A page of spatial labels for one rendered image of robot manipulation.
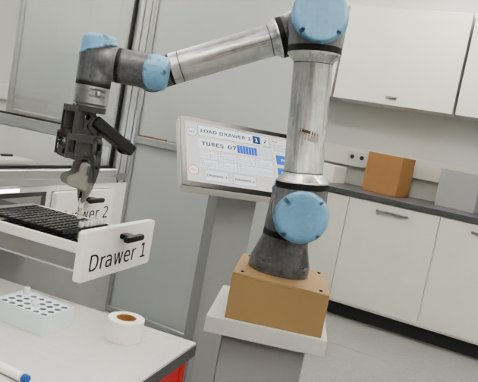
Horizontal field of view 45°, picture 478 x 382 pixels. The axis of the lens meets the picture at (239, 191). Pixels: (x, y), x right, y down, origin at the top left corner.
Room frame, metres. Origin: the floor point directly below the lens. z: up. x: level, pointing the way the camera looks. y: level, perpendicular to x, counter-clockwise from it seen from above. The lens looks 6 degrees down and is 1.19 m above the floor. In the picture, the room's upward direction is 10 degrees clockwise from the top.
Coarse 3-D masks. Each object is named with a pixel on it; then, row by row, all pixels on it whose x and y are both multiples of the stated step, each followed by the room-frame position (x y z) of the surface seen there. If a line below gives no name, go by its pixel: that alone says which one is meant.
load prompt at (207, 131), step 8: (200, 128) 2.20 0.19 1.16; (208, 128) 2.21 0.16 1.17; (216, 128) 2.23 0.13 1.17; (208, 136) 2.19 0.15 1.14; (216, 136) 2.20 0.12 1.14; (224, 136) 2.22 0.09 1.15; (232, 136) 2.24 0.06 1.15; (240, 136) 2.25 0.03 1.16; (248, 136) 2.27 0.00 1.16; (256, 136) 2.29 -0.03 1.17; (264, 136) 2.30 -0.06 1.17; (256, 144) 2.26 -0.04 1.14; (264, 144) 2.28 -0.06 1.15
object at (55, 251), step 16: (0, 224) 1.25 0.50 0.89; (112, 224) 1.44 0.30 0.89; (0, 240) 1.25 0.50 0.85; (16, 240) 1.23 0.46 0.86; (32, 240) 1.22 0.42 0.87; (48, 240) 1.21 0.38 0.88; (64, 240) 1.20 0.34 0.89; (32, 256) 1.22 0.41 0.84; (48, 256) 1.20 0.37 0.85; (64, 256) 1.19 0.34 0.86
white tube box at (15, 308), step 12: (0, 300) 1.04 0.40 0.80; (12, 300) 1.06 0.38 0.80; (24, 300) 1.07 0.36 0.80; (48, 300) 1.09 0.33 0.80; (0, 312) 1.04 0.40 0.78; (12, 312) 1.03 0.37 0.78; (24, 312) 1.02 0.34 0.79; (36, 312) 1.03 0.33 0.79; (48, 312) 1.04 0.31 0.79; (60, 312) 1.04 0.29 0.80; (72, 312) 1.08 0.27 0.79; (12, 324) 1.03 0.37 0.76; (24, 324) 1.02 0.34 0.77; (36, 324) 1.01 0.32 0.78; (48, 324) 1.01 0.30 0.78; (60, 324) 1.05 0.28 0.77
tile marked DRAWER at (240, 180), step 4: (236, 176) 2.13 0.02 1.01; (240, 176) 2.14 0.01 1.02; (244, 176) 2.14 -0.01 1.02; (248, 176) 2.15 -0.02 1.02; (236, 180) 2.12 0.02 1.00; (240, 180) 2.12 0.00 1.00; (244, 180) 2.13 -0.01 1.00; (248, 180) 2.14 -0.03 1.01; (252, 180) 2.15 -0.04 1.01; (236, 184) 2.11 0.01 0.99; (240, 184) 2.11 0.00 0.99; (244, 184) 2.12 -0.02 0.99; (248, 184) 2.13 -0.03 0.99; (252, 184) 2.13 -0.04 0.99; (256, 184) 2.14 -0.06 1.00
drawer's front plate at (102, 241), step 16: (128, 224) 1.31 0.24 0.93; (144, 224) 1.38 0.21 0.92; (80, 240) 1.16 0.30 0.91; (96, 240) 1.20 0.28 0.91; (112, 240) 1.26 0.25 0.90; (144, 240) 1.39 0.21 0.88; (80, 256) 1.16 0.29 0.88; (112, 256) 1.27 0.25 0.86; (128, 256) 1.33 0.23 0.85; (144, 256) 1.41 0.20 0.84; (80, 272) 1.16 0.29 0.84; (96, 272) 1.21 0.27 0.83; (112, 272) 1.28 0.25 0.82
